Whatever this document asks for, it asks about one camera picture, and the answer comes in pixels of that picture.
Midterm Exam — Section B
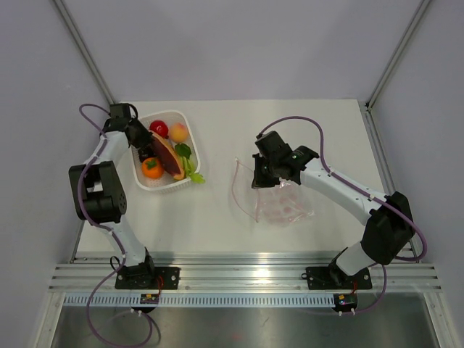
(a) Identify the purple sweet potato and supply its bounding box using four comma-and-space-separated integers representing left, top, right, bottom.
151, 133, 185, 181

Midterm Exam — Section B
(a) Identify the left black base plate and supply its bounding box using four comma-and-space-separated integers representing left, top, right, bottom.
115, 266, 181, 290

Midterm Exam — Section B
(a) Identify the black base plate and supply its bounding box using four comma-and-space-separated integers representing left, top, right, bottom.
115, 266, 181, 290
301, 266, 373, 290

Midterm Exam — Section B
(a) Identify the left aluminium frame post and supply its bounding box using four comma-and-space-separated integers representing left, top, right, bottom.
51, 0, 115, 104

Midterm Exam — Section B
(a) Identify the clear pink-dotted zip bag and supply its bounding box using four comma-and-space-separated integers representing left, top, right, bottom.
231, 158, 315, 227

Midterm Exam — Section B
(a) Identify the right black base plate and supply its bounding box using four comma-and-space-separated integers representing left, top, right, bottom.
301, 266, 373, 290

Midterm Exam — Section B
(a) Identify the orange persimmon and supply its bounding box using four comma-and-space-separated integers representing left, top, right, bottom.
141, 157, 164, 180

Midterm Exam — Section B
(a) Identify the right aluminium frame post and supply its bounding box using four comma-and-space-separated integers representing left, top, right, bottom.
365, 0, 434, 112

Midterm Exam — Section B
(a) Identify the green celery stalk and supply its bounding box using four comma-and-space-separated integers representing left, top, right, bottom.
174, 143, 206, 184

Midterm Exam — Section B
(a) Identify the orange peach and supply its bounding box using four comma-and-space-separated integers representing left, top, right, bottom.
169, 123, 189, 144

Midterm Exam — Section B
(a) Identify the red tomato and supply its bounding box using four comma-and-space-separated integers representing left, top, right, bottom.
149, 120, 169, 139

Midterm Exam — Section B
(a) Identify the aluminium mounting rail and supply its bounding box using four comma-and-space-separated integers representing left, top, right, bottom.
49, 252, 442, 293

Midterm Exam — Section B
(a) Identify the aluminium frame post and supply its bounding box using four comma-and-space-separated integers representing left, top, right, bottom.
365, 0, 434, 112
51, 0, 115, 104

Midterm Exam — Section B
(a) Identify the white slotted cable duct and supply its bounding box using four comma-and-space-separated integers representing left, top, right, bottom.
64, 293, 335, 308

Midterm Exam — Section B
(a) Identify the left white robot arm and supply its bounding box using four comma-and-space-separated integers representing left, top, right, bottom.
68, 103, 162, 289

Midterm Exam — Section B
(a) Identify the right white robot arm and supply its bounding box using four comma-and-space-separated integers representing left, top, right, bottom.
252, 131, 415, 289

